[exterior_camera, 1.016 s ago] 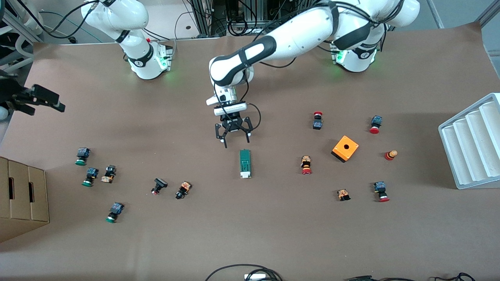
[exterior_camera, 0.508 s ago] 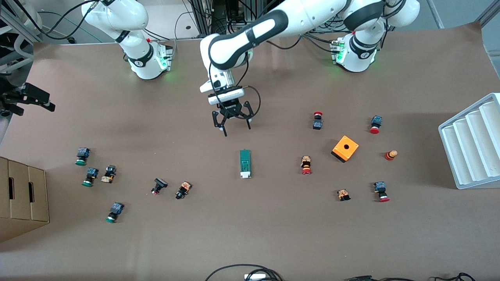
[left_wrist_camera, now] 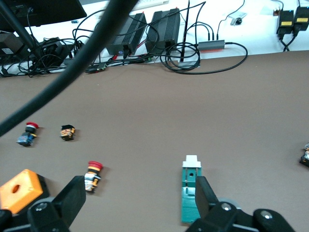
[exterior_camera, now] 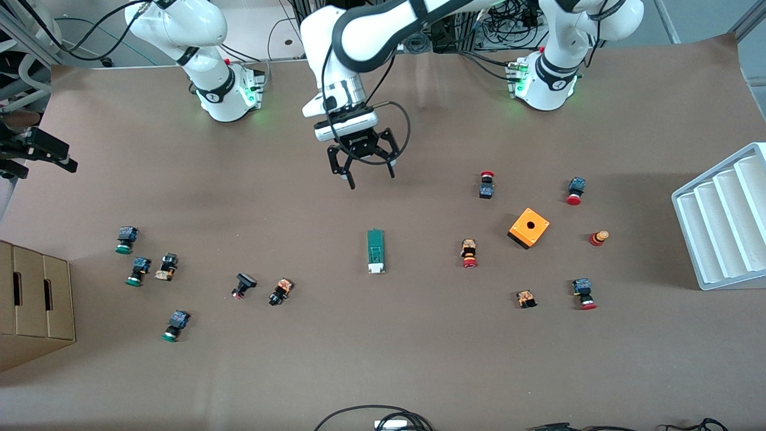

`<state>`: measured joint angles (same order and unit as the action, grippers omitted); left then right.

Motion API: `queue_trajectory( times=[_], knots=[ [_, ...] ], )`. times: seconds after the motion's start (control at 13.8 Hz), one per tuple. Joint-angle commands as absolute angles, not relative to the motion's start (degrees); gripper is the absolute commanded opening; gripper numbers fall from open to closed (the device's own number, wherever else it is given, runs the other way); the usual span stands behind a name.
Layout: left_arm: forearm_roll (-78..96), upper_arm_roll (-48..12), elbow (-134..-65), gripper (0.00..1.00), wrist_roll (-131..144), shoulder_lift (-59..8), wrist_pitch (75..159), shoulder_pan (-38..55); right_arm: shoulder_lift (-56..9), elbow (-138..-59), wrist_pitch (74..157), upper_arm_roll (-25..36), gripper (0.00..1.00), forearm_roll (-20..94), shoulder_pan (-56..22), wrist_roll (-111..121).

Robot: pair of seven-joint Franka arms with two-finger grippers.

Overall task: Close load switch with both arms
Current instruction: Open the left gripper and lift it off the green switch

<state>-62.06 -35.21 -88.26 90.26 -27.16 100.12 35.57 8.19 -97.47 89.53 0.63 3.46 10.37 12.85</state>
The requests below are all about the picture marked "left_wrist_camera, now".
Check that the red mushroom button blue block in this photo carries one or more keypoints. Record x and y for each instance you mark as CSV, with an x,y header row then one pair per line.
x,y
26,139

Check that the grey usb hub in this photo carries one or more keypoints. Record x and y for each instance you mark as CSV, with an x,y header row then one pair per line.
x,y
211,44

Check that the red mushroom button orange block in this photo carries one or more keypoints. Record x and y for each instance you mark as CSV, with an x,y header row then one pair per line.
x,y
93,177

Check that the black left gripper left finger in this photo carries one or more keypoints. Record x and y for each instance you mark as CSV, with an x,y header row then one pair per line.
x,y
48,217

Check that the small green circuit board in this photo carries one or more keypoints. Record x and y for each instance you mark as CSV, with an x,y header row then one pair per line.
x,y
99,67

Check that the small white black connector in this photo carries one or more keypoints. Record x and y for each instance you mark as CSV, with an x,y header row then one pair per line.
x,y
237,20

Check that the black computer monitor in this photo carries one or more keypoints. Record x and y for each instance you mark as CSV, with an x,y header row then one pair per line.
x,y
48,12

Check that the black equipment box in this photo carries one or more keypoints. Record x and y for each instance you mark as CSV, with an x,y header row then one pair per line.
x,y
10,44
53,52

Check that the orange button enclosure box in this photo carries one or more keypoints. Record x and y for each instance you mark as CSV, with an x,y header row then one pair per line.
x,y
29,193

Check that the black pushbutton orange block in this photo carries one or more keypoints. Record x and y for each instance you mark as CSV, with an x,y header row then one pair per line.
x,y
305,157

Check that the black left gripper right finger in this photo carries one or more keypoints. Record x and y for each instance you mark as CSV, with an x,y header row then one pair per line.
x,y
229,220

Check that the orange contact block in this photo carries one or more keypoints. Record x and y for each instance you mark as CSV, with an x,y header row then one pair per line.
x,y
67,133

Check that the black adapter yellow label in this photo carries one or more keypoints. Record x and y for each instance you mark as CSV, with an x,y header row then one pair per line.
x,y
286,23
301,20

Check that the black power supply box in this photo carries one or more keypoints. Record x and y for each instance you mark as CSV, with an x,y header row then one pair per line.
x,y
164,29
128,33

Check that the black antenna stick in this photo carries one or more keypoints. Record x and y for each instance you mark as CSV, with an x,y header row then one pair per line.
x,y
183,53

